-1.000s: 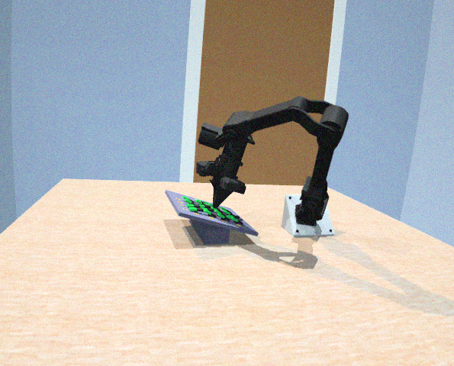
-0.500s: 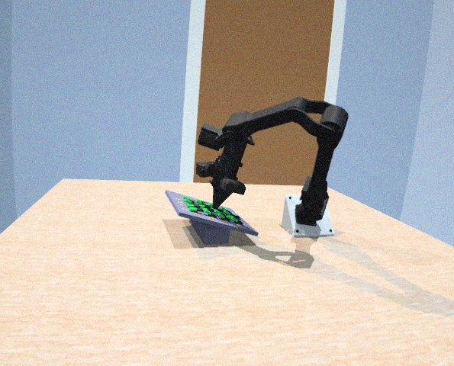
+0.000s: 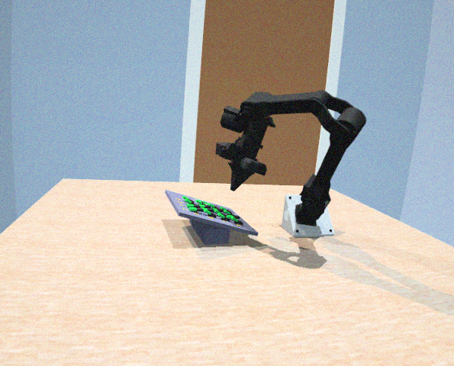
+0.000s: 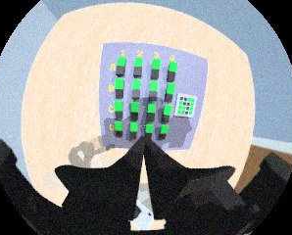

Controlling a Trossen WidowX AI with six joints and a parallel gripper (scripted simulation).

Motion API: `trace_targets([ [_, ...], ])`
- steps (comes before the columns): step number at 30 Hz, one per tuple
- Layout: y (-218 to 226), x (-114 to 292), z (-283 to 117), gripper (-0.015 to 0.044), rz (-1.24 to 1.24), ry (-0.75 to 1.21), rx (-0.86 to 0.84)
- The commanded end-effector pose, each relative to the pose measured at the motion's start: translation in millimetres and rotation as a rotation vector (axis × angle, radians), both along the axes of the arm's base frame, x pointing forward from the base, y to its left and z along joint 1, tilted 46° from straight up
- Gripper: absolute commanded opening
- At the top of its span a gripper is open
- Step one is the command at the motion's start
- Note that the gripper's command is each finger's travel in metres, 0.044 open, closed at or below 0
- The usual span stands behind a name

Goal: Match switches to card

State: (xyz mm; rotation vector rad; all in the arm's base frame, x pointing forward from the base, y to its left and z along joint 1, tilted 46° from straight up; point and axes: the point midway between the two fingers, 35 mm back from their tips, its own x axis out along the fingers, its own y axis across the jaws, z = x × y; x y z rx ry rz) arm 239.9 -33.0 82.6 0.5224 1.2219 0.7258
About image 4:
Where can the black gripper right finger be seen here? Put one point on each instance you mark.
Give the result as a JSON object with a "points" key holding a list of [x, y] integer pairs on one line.
{"points": [[169, 180]]}

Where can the lavender switch panel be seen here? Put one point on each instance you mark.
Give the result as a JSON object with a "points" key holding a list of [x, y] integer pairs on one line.
{"points": [[150, 90]]}

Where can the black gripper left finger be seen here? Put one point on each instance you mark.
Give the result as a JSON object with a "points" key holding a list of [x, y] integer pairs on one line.
{"points": [[117, 183]]}

